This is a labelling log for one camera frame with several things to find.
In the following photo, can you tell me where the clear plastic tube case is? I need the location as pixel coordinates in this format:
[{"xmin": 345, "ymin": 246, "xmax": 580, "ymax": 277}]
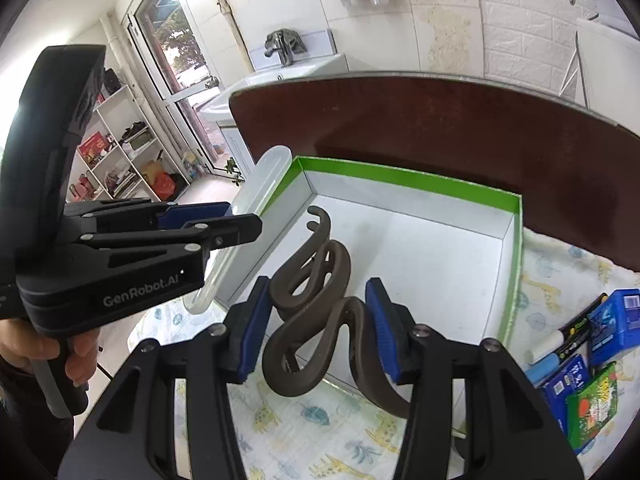
[{"xmin": 183, "ymin": 145, "xmax": 292, "ymax": 314}]

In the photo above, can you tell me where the dark brown wavy hair clip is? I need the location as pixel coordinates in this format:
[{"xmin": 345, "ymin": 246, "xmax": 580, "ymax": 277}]
[{"xmin": 262, "ymin": 205, "xmax": 409, "ymax": 418}]

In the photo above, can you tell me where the blue cube box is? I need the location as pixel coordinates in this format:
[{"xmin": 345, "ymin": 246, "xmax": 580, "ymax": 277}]
[{"xmin": 589, "ymin": 288, "xmax": 640, "ymax": 367}]

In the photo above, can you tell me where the person's left hand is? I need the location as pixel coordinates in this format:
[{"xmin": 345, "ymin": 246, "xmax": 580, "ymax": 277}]
[{"xmin": 1, "ymin": 318, "xmax": 100, "ymax": 386}]

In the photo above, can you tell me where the white shelf unit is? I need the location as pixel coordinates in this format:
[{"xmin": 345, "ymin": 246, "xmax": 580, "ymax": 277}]
[{"xmin": 65, "ymin": 84, "xmax": 189, "ymax": 203}]

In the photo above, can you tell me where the green white cardboard box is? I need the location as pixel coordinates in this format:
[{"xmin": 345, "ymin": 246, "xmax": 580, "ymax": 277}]
[{"xmin": 213, "ymin": 157, "xmax": 523, "ymax": 344}]

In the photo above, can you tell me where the white sink basin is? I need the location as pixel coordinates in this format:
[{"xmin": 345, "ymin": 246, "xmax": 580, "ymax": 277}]
[{"xmin": 202, "ymin": 52, "xmax": 350, "ymax": 124}]

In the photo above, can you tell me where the black blue marker pen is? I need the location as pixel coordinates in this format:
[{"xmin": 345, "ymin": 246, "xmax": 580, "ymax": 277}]
[{"xmin": 525, "ymin": 292, "xmax": 608, "ymax": 386}]

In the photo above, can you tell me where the blue flat medicine box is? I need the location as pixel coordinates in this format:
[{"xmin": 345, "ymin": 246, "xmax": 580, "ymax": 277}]
[{"xmin": 539, "ymin": 353, "xmax": 591, "ymax": 436}]

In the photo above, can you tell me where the green small box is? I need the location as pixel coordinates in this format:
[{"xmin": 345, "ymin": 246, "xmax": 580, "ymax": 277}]
[{"xmin": 566, "ymin": 362, "xmax": 618, "ymax": 453}]

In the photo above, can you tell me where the glass door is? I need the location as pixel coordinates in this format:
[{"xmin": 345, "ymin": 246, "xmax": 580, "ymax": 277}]
[{"xmin": 125, "ymin": 0, "xmax": 231, "ymax": 176}]

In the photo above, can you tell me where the metal faucet with rag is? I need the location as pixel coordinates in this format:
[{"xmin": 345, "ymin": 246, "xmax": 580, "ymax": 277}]
[{"xmin": 264, "ymin": 28, "xmax": 307, "ymax": 67}]

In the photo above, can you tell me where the dark red wooden headboard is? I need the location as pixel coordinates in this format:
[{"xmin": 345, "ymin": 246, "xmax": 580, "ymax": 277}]
[{"xmin": 229, "ymin": 72, "xmax": 640, "ymax": 270}]

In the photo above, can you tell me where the white appliance machine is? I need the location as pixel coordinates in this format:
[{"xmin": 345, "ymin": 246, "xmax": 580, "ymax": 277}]
[{"xmin": 558, "ymin": 18, "xmax": 640, "ymax": 136}]

